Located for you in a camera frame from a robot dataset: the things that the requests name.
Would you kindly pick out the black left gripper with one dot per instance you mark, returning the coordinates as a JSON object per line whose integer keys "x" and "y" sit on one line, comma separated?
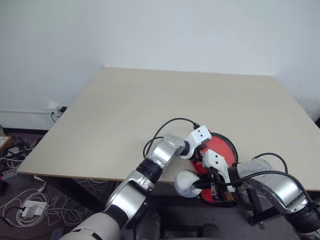
{"x": 200, "y": 151}

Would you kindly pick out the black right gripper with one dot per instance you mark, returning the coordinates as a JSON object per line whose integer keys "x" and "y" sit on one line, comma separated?
{"x": 216, "y": 176}

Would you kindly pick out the black zippered pouch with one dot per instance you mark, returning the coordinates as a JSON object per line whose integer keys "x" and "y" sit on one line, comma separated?
{"x": 235, "y": 153}

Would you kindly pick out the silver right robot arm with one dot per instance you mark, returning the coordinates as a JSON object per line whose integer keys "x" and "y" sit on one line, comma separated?
{"x": 287, "y": 190}

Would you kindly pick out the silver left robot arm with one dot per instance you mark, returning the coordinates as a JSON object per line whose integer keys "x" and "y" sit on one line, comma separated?
{"x": 135, "y": 200}

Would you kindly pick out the white power adapter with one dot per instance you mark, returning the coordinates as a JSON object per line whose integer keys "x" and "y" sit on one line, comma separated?
{"x": 33, "y": 207}

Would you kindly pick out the cardboard box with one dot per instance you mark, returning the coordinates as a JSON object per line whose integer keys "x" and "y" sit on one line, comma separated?
{"x": 3, "y": 142}

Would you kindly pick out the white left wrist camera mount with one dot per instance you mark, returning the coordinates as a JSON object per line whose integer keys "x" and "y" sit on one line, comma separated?
{"x": 200, "y": 136}

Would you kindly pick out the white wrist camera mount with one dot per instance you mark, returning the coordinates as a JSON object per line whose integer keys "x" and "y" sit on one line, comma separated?
{"x": 200, "y": 136}
{"x": 215, "y": 160}

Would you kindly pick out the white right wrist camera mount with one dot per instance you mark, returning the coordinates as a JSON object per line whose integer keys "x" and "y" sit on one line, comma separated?
{"x": 215, "y": 160}

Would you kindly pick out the black wall plug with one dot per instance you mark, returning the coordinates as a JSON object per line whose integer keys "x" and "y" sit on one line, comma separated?
{"x": 63, "y": 109}

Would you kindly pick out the white wall socket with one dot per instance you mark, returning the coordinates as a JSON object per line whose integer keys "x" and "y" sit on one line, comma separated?
{"x": 53, "y": 108}

